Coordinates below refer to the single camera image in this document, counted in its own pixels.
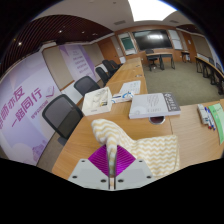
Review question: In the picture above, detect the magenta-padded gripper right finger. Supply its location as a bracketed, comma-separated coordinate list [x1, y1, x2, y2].
[114, 144, 157, 191]

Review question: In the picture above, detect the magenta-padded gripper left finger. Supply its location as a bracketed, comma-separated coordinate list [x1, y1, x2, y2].
[67, 143, 112, 191]

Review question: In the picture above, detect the cream yellow zigzag towel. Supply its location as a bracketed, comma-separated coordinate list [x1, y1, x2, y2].
[90, 118, 181, 190]

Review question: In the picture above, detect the black mesh office chair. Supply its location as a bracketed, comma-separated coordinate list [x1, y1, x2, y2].
[41, 93, 84, 147]
[73, 75, 101, 98]

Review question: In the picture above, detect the white open cardboard box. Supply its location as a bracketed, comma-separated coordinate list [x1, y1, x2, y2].
[81, 86, 113, 117]

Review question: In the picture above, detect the white blue small packet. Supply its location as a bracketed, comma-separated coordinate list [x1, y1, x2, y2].
[111, 92, 135, 103]

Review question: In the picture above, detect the white paper sheet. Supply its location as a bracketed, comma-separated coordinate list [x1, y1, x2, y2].
[118, 80, 142, 96]

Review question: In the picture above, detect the white whiteboard eraser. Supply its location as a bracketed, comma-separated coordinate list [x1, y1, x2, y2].
[196, 103, 209, 125]

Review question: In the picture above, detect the blue marker pen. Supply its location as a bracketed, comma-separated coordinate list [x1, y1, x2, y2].
[204, 106, 217, 130]

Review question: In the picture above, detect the green booklet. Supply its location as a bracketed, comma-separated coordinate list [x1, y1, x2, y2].
[208, 102, 224, 145]

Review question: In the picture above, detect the row of black office chairs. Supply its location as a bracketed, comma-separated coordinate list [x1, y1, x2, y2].
[94, 59, 123, 84]

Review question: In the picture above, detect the black presenter desk chair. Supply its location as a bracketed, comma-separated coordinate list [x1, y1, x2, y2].
[145, 48, 159, 72]

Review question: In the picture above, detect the dark presenter desk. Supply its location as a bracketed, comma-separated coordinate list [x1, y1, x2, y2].
[145, 52, 176, 72]

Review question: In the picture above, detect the brown wooden door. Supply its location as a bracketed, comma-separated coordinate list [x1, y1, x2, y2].
[182, 31, 198, 56]
[99, 36, 121, 65]

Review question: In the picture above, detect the long dark side table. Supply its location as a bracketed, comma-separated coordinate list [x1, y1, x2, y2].
[195, 54, 224, 96]

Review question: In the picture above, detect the small dark side desk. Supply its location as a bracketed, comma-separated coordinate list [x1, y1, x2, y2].
[180, 49, 193, 64]

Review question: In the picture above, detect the bright ceiling light panel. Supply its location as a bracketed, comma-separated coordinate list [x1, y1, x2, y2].
[128, 0, 178, 23]

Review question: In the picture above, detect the round table cable grommet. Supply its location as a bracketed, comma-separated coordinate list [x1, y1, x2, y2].
[148, 115, 167, 126]

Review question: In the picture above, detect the large purple wall banner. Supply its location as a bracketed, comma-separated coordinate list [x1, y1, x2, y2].
[0, 51, 63, 167]

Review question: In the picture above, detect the narrow purple wall banner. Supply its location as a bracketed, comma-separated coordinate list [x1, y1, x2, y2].
[59, 44, 98, 83]

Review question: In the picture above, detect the green wall board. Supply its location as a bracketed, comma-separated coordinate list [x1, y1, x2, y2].
[117, 32, 138, 56]

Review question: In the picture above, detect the large black wall screen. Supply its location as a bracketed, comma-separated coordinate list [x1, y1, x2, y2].
[132, 29, 173, 52]

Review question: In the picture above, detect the white wall whiteboard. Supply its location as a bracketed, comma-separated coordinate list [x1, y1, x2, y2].
[167, 29, 184, 51]

